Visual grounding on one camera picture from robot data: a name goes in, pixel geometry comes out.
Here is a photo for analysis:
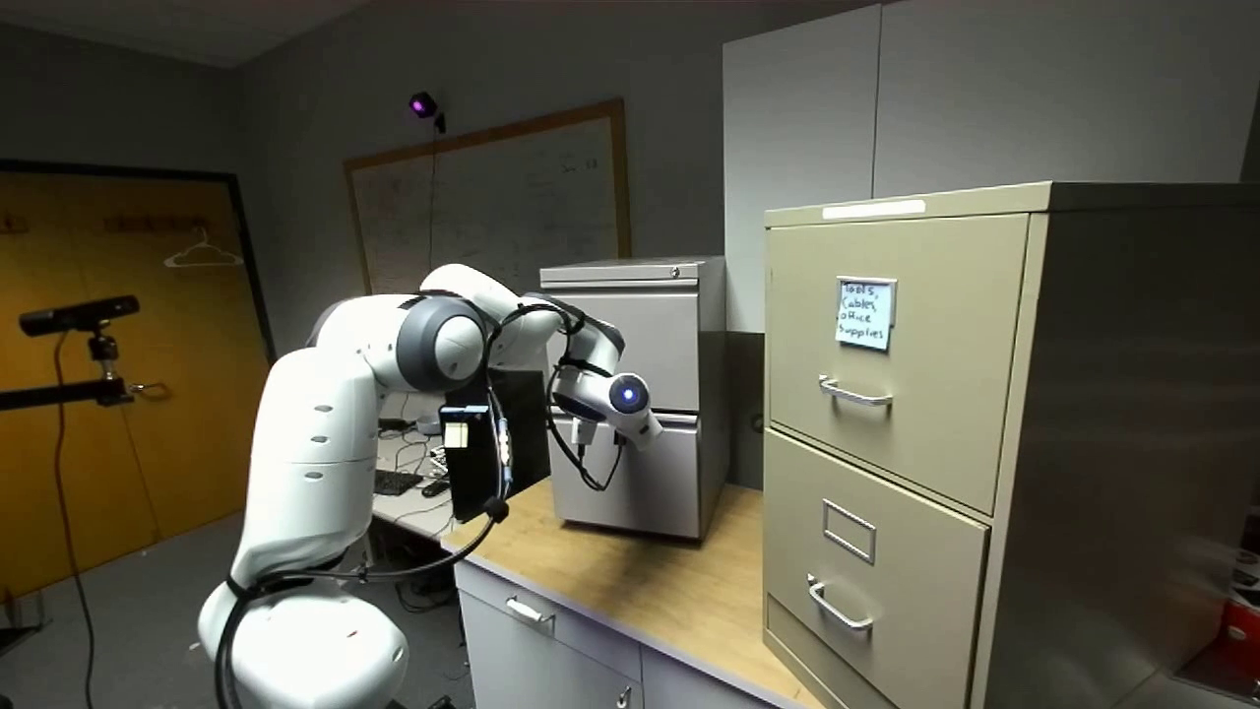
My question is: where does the gray desk drawer unit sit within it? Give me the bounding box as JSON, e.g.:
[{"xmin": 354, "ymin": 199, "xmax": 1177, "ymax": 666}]
[{"xmin": 453, "ymin": 559, "xmax": 778, "ymax": 709}]

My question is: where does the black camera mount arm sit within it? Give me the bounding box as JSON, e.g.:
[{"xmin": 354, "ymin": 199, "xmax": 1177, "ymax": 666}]
[{"xmin": 0, "ymin": 328, "xmax": 143, "ymax": 413}]

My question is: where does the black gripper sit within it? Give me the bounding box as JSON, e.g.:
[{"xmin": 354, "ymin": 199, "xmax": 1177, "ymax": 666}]
[{"xmin": 437, "ymin": 397, "xmax": 517, "ymax": 525}]

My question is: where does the beige drawer with note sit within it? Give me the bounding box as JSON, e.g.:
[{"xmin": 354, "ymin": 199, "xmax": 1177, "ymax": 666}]
[{"xmin": 763, "ymin": 209, "xmax": 1036, "ymax": 519}]

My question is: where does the orange wooden door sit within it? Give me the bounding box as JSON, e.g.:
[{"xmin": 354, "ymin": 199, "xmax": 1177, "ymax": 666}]
[{"xmin": 0, "ymin": 162, "xmax": 276, "ymax": 602}]

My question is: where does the beige drawer with label holder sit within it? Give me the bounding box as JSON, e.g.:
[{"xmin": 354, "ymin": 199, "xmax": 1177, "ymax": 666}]
[{"xmin": 761, "ymin": 430, "xmax": 995, "ymax": 709}]

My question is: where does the black bar camera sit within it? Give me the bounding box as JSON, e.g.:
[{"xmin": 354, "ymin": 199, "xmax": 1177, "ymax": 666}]
[{"xmin": 17, "ymin": 290, "xmax": 144, "ymax": 337}]

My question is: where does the thin black camera cable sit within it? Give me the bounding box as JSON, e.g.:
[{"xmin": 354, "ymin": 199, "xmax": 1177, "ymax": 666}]
[{"xmin": 46, "ymin": 332, "xmax": 104, "ymax": 709}]

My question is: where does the wire clothes hanger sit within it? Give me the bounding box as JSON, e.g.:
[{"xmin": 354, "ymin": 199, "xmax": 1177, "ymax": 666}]
[{"xmin": 163, "ymin": 228, "xmax": 252, "ymax": 275}]

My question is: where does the beige metal file cabinet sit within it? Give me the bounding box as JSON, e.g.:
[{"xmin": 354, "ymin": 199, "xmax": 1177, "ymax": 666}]
[{"xmin": 761, "ymin": 178, "xmax": 1260, "ymax": 709}]

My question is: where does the small gray file cabinet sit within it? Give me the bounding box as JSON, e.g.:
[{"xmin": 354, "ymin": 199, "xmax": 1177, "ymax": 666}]
[{"xmin": 536, "ymin": 250, "xmax": 731, "ymax": 546}]

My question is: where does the tall white wall cabinet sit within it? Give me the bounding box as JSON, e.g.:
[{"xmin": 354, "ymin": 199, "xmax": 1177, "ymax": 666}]
[{"xmin": 721, "ymin": 0, "xmax": 1260, "ymax": 336}]

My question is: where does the handwritten note label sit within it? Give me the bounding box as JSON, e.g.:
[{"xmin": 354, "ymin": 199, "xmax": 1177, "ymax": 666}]
[{"xmin": 832, "ymin": 271, "xmax": 900, "ymax": 359}]

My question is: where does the wood framed whiteboard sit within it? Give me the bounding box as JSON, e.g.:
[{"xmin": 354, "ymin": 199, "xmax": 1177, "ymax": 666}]
[{"xmin": 344, "ymin": 99, "xmax": 634, "ymax": 299}]

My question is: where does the plain gray cabinet drawer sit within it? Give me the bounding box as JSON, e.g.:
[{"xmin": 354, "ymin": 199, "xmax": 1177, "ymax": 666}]
[{"xmin": 546, "ymin": 410, "xmax": 709, "ymax": 542}]

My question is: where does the gray cabinet drawer with lock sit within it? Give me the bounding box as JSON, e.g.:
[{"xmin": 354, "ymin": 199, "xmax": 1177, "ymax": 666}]
[{"xmin": 539, "ymin": 284, "xmax": 709, "ymax": 418}]

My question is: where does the wall camera with purple light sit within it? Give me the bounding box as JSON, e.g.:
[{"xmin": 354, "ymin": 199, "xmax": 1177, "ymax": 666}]
[{"xmin": 402, "ymin": 85, "xmax": 453, "ymax": 136}]

